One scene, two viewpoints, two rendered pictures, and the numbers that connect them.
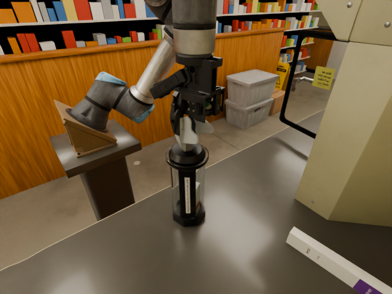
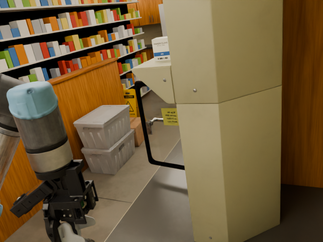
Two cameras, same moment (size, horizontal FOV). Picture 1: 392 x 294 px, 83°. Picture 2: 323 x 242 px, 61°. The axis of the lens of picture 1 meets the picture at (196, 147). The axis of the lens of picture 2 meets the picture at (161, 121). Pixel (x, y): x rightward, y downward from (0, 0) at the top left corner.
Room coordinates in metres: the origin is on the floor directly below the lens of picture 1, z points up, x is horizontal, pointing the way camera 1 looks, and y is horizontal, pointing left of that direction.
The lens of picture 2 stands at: (-0.08, 0.02, 1.63)
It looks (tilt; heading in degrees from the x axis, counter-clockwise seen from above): 21 degrees down; 333
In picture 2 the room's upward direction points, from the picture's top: 9 degrees counter-clockwise
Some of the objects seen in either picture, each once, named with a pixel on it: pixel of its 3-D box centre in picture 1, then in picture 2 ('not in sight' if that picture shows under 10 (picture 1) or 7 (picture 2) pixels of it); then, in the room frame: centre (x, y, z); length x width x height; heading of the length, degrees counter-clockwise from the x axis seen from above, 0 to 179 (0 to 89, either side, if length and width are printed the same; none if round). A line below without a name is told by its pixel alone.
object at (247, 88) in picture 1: (251, 87); (105, 126); (2.94, -0.75, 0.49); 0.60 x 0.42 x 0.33; 127
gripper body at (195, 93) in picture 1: (197, 86); (66, 190); (0.43, 0.00, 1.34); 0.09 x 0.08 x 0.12; 53
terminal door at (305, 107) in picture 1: (319, 90); (171, 127); (0.85, -0.49, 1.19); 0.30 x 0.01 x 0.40; 29
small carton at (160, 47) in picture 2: not in sight; (164, 48); (0.62, -0.37, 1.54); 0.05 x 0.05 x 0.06; 44
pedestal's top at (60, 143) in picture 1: (94, 143); not in sight; (0.88, 0.48, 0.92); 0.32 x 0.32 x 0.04; 39
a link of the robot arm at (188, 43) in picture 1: (195, 41); (51, 153); (0.44, 0.00, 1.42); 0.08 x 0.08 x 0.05
